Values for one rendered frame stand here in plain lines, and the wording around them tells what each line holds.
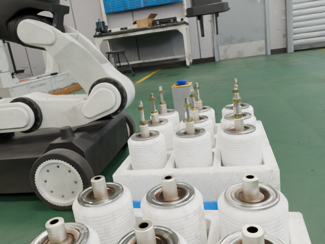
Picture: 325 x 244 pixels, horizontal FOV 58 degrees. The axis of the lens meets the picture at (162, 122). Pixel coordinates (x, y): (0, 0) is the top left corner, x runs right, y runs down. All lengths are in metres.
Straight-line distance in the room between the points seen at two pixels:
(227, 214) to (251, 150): 0.31
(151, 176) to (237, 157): 0.21
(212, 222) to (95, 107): 0.67
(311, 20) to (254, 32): 0.94
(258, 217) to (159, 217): 0.13
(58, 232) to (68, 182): 0.60
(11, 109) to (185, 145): 0.74
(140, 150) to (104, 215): 0.30
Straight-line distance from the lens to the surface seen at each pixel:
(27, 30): 1.16
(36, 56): 6.91
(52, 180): 1.02
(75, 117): 1.14
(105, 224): 0.48
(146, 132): 0.76
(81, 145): 1.00
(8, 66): 3.42
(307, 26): 5.99
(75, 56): 1.11
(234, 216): 0.42
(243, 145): 0.70
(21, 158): 1.11
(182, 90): 1.10
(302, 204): 0.93
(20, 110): 1.21
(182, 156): 0.72
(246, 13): 5.86
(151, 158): 0.74
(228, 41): 5.82
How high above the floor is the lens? 0.48
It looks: 15 degrees down
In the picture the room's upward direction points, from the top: 8 degrees counter-clockwise
